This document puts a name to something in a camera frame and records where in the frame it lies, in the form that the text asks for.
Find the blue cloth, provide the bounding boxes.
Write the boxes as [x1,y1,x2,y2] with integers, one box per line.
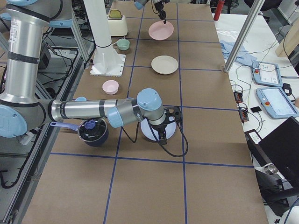
[220,39,258,68]

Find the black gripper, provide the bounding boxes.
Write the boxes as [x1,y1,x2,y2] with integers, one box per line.
[152,0,170,24]
[150,106,181,145]

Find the upper teach pendant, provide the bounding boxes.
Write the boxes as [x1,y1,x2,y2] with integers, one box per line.
[252,61,283,87]

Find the glass pot lid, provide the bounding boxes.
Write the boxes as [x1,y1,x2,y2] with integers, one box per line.
[78,119,107,142]

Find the lower teach pendant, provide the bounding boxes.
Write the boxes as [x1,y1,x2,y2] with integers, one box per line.
[256,87,299,119]

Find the red bottle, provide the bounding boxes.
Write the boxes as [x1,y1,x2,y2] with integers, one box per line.
[214,0,225,21]

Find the green bowl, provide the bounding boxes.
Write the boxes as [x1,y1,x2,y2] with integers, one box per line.
[116,38,130,51]

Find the pink bowl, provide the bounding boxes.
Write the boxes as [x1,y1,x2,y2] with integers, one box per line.
[102,80,119,95]

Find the pink plate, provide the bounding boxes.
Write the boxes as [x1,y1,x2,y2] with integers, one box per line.
[148,21,174,41]

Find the aluminium frame post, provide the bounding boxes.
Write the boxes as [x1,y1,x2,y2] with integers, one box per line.
[223,0,265,73]

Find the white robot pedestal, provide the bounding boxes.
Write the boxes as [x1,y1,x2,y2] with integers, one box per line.
[84,0,126,77]

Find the blue plate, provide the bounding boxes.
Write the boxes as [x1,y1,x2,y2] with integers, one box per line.
[141,120,176,141]

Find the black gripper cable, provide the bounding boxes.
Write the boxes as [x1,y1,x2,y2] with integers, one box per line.
[121,116,189,158]

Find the blue cup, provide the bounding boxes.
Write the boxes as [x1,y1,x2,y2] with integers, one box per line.
[75,97,87,101]

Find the cream toaster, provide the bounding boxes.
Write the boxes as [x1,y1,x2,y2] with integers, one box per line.
[107,9,128,36]

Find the teach pendant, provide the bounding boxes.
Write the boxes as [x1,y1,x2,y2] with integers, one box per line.
[252,61,283,87]
[256,87,299,119]

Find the cream plate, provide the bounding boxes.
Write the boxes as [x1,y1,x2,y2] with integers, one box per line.
[151,56,178,75]

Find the dark blue saucepan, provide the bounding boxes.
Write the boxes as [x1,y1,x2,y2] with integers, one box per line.
[50,118,109,147]

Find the black laptop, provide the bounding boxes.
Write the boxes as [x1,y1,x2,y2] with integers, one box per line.
[245,117,299,181]

